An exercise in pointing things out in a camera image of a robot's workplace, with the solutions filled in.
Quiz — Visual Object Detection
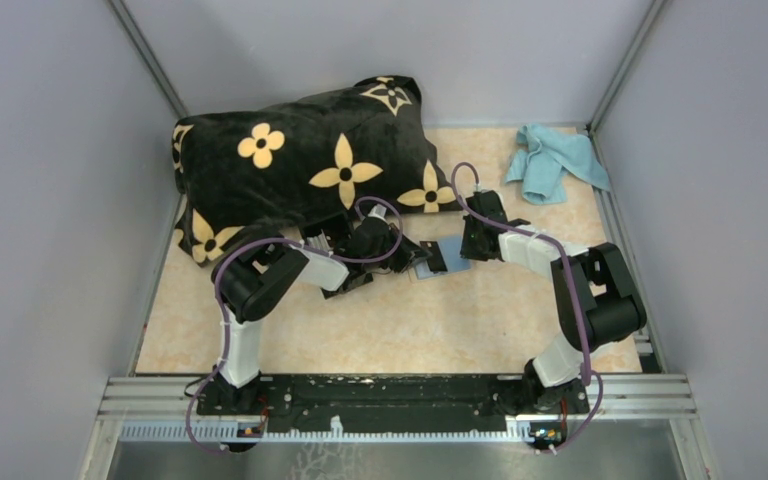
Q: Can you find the aluminium frame rail front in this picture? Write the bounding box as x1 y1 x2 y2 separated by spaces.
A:
98 374 697 444

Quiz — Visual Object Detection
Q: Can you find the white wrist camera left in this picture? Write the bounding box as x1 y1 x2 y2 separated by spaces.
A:
366 204 387 223

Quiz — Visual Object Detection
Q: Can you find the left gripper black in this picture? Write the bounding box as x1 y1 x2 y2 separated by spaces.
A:
364 223 433 274

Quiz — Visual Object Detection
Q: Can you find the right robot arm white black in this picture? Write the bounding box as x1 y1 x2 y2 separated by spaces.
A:
458 190 647 412

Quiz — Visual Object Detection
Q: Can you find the black pillow with cream flowers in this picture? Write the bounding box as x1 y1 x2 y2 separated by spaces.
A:
171 75 458 266

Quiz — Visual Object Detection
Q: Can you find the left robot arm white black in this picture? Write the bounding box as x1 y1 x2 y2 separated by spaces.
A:
197 204 432 415

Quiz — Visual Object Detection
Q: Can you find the light blue towel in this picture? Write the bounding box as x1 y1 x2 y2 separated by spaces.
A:
504 124 611 205

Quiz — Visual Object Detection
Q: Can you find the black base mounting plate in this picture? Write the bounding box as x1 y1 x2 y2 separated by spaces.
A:
220 374 589 434

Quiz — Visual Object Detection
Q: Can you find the black card holder box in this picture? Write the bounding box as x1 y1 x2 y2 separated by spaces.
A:
298 213 373 300

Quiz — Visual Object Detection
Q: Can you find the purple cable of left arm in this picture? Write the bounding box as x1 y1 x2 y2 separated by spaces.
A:
183 195 405 455

